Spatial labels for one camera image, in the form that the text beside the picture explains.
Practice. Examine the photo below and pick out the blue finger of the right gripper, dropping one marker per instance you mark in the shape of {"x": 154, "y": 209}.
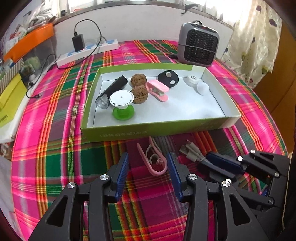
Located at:
{"x": 216, "y": 173}
{"x": 225, "y": 162}

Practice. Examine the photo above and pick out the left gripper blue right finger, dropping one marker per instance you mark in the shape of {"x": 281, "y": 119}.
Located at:
{"x": 176, "y": 174}

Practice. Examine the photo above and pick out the white power strip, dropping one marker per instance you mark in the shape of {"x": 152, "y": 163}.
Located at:
{"x": 88, "y": 50}

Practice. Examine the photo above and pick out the green white cardboard box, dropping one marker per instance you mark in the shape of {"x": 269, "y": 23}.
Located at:
{"x": 185, "y": 111}

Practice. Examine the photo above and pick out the pink hook clip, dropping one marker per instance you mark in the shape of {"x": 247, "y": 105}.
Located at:
{"x": 153, "y": 158}

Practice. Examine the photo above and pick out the black power adapter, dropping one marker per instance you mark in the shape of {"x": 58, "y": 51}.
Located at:
{"x": 78, "y": 42}

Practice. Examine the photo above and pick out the patterned cream curtain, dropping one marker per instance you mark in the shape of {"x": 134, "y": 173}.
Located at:
{"x": 253, "y": 46}

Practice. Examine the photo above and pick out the grey mini fan heater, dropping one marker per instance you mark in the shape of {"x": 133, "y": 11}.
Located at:
{"x": 197, "y": 44}

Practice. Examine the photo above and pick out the black window clamp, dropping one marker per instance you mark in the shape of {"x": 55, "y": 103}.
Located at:
{"x": 189, "y": 6}

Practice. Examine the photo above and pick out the orange plastic tray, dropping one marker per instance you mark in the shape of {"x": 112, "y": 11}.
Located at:
{"x": 29, "y": 42}

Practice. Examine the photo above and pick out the yellow shoe box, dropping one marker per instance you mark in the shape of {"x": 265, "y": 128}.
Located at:
{"x": 11, "y": 98}

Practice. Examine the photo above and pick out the white round jar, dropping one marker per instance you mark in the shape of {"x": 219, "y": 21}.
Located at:
{"x": 191, "y": 80}

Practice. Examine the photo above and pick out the striped cardboard box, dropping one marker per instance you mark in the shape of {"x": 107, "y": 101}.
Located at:
{"x": 7, "y": 77}

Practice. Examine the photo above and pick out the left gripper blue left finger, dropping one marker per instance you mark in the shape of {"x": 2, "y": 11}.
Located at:
{"x": 120, "y": 176}

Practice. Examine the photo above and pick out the brown walnut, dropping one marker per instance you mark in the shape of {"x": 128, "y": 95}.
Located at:
{"x": 138, "y": 79}
{"x": 140, "y": 94}

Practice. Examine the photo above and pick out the white disc green base stand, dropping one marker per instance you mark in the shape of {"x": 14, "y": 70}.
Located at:
{"x": 122, "y": 102}

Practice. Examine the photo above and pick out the pink folding clip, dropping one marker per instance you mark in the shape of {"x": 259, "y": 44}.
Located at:
{"x": 157, "y": 89}

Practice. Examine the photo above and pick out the black oval magnetic holder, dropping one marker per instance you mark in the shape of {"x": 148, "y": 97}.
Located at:
{"x": 168, "y": 78}

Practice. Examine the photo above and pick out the white round silicone cap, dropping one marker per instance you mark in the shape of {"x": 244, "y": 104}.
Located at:
{"x": 202, "y": 88}

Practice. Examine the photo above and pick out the black silver flashlight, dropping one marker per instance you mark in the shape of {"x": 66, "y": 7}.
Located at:
{"x": 102, "y": 101}

